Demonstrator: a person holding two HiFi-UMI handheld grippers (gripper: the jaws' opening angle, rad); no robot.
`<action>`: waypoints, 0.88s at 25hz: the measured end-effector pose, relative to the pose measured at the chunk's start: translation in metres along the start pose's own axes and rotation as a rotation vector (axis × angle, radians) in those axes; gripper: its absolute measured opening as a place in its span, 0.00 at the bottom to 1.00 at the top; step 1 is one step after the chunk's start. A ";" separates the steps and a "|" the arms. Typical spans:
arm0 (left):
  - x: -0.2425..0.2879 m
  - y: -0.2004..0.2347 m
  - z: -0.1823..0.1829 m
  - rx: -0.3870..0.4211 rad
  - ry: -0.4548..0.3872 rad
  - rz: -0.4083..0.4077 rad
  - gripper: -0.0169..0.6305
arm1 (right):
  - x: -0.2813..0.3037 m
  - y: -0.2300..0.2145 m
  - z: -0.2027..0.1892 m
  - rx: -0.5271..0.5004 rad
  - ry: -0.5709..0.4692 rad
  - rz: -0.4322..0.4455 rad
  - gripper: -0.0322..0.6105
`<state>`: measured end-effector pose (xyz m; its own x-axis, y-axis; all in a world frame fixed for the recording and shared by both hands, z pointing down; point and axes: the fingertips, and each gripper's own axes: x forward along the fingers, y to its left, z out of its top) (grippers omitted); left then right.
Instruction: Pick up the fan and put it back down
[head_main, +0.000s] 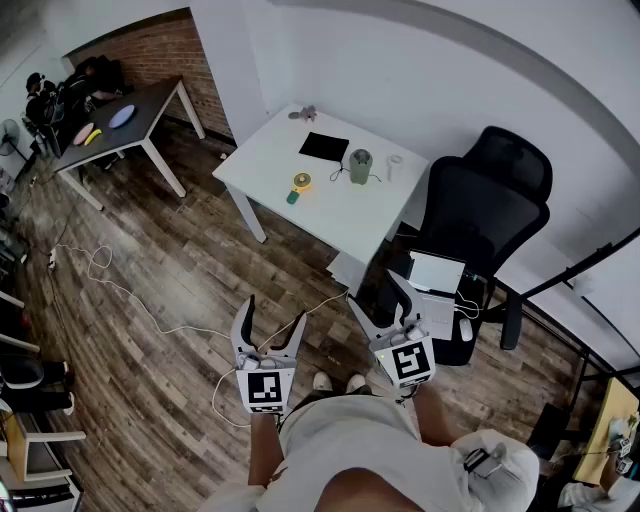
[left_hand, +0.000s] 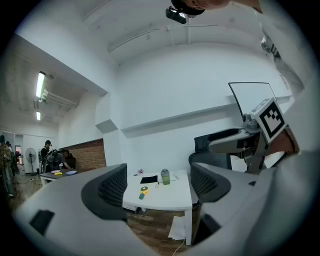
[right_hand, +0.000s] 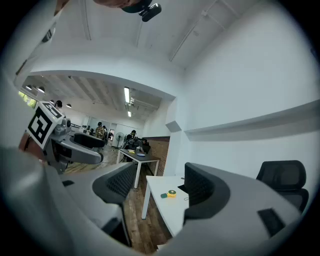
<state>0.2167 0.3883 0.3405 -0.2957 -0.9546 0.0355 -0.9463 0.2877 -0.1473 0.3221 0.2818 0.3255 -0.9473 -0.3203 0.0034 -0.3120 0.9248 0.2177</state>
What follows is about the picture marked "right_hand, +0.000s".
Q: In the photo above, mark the yellow dish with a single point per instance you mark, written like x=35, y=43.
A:
x=131, y=151

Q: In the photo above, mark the black head-worn camera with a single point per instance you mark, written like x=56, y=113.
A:
x=150, y=12

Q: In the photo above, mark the black standing fan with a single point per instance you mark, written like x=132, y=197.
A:
x=119, y=139

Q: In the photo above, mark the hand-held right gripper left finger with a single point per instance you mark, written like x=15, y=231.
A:
x=112, y=185

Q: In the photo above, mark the person's left forearm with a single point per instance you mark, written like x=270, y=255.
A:
x=25, y=142

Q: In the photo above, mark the blue plate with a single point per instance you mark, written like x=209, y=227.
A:
x=141, y=155

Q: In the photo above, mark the black mesh office chair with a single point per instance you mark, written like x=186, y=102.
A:
x=282, y=177

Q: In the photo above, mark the yellow handheld fan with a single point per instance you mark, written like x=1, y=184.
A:
x=172, y=194

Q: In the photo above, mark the person's white shirt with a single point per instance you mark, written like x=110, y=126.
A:
x=30, y=57

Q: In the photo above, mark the dark table with white legs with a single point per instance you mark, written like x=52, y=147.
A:
x=142, y=158

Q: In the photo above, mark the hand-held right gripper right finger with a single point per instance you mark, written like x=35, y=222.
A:
x=212, y=190

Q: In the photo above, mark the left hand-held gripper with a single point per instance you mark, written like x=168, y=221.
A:
x=41, y=125

